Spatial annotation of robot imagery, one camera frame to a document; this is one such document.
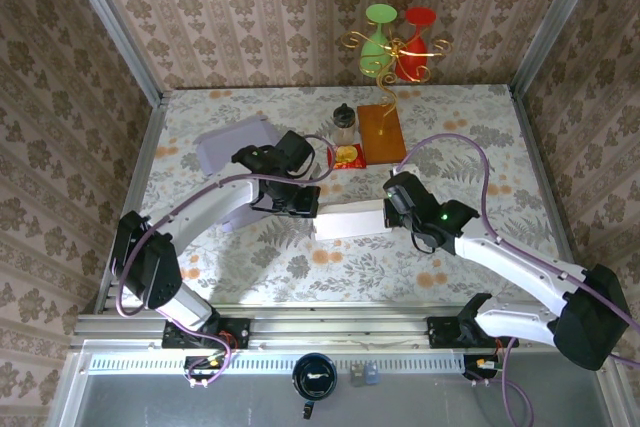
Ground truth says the lavender paper box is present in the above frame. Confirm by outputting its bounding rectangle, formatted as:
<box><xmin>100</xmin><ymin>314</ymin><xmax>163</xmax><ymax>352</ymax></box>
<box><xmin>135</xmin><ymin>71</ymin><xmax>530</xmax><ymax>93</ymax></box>
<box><xmin>194</xmin><ymin>114</ymin><xmax>281</xmax><ymax>234</ymax></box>

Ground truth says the black power connector box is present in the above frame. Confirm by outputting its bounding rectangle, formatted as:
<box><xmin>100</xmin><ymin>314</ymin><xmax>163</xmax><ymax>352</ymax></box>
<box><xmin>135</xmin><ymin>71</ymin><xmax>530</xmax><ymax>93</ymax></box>
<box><xmin>462</xmin><ymin>354</ymin><xmax>507</xmax><ymax>382</ymax></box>
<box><xmin>183</xmin><ymin>354</ymin><xmax>227</xmax><ymax>382</ymax></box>

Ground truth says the red snack packet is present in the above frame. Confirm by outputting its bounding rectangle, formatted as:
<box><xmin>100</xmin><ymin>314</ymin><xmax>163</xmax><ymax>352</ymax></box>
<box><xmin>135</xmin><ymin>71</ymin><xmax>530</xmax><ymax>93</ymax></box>
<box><xmin>327</xmin><ymin>142</ymin><xmax>368</xmax><ymax>171</ymax></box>

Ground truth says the brown wooden base board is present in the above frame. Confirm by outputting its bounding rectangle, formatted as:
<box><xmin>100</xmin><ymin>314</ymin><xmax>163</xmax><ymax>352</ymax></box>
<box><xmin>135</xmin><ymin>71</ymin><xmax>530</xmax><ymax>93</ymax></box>
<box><xmin>356</xmin><ymin>102</ymin><xmax>409</xmax><ymax>167</ymax></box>

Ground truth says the glass jar black lid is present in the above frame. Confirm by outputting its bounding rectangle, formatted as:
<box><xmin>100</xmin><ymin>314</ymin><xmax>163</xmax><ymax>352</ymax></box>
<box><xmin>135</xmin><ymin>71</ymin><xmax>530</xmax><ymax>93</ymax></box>
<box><xmin>330</xmin><ymin>102</ymin><xmax>359</xmax><ymax>147</ymax></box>

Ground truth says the floral tablecloth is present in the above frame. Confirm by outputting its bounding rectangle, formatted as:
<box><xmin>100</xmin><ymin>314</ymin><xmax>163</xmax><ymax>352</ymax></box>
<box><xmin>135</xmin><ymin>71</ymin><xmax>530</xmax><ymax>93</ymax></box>
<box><xmin>117</xmin><ymin>84</ymin><xmax>576</xmax><ymax>306</ymax></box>

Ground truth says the red plastic goblet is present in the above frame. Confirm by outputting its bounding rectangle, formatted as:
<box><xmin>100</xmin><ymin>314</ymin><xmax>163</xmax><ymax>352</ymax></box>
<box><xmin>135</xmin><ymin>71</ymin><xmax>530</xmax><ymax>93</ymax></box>
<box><xmin>393</xmin><ymin>6</ymin><xmax>437</xmax><ymax>83</ymax></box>

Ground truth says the green plastic goblet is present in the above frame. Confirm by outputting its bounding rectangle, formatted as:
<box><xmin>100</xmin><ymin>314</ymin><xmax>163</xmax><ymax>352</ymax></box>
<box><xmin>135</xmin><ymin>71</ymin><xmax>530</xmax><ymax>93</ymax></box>
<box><xmin>358</xmin><ymin>3</ymin><xmax>400</xmax><ymax>79</ymax></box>

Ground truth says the grey metal shelf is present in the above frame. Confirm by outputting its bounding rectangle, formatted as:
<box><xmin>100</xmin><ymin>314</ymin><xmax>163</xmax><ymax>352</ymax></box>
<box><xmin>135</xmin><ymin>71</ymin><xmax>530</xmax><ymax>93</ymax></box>
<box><xmin>49</xmin><ymin>339</ymin><xmax>626</xmax><ymax>427</ymax></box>

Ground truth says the black round cup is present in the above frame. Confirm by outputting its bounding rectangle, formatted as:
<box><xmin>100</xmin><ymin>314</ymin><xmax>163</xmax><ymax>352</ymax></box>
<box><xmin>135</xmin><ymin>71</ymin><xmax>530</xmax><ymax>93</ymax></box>
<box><xmin>291</xmin><ymin>352</ymin><xmax>339</xmax><ymax>401</ymax></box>

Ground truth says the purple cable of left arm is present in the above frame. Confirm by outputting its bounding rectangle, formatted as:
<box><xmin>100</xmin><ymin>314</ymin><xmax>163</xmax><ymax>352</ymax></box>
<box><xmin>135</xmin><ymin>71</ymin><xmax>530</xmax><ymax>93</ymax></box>
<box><xmin>114</xmin><ymin>134</ymin><xmax>336</xmax><ymax>391</ymax></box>

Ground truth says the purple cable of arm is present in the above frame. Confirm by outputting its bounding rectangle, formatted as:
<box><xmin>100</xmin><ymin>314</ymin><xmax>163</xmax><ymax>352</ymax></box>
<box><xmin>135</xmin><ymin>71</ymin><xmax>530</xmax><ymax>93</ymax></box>
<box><xmin>114</xmin><ymin>134</ymin><xmax>336</xmax><ymax>391</ymax></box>
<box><xmin>397</xmin><ymin>133</ymin><xmax>640</xmax><ymax>427</ymax></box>

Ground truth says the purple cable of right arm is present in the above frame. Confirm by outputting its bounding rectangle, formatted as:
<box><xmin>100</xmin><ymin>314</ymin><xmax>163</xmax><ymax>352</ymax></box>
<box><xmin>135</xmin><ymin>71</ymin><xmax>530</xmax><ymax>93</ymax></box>
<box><xmin>397</xmin><ymin>133</ymin><xmax>640</xmax><ymax>427</ymax></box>

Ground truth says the aluminium table side rail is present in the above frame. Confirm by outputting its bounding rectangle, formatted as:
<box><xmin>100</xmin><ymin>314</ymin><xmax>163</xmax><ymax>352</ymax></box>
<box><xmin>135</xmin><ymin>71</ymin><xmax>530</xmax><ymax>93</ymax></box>
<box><xmin>507</xmin><ymin>84</ymin><xmax>604</xmax><ymax>313</ymax></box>
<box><xmin>92</xmin><ymin>91</ymin><xmax>169</xmax><ymax>316</ymax></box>

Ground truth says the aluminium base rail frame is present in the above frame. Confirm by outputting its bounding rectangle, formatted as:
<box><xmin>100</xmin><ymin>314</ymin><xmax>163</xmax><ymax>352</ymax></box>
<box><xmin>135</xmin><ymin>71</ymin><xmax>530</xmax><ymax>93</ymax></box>
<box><xmin>69</xmin><ymin>304</ymin><xmax>619</xmax><ymax>351</ymax></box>

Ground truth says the slotted metal cable duct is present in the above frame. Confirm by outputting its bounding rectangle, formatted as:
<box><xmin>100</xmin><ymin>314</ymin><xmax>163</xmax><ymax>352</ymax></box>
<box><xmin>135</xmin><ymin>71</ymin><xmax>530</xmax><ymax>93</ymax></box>
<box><xmin>87</xmin><ymin>350</ymin><xmax>464</xmax><ymax>374</ymax></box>

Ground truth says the gold wire goblet rack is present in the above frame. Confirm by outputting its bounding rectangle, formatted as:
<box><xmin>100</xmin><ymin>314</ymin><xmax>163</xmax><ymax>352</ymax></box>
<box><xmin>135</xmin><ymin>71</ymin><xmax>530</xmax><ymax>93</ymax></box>
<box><xmin>340</xmin><ymin>16</ymin><xmax>454</xmax><ymax>137</ymax></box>

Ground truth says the aluminium frame post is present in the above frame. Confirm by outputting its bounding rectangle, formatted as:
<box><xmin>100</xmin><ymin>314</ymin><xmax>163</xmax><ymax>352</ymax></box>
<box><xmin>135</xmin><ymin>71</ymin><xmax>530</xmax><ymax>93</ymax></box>
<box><xmin>57</xmin><ymin>0</ymin><xmax>166</xmax><ymax>106</ymax></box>
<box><xmin>509</xmin><ymin>0</ymin><xmax>609</xmax><ymax>98</ymax></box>

